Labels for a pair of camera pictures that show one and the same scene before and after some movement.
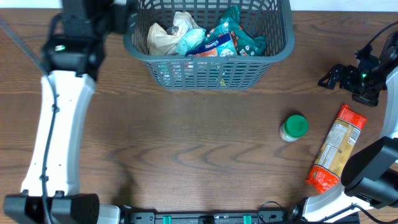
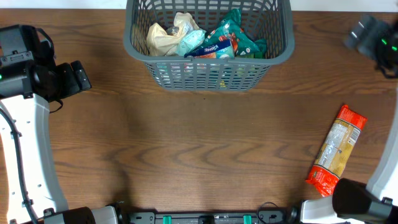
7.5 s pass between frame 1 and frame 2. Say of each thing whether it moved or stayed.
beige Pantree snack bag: stayed
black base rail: stayed
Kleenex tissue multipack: moved
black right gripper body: moved
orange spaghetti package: stayed
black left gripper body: moved
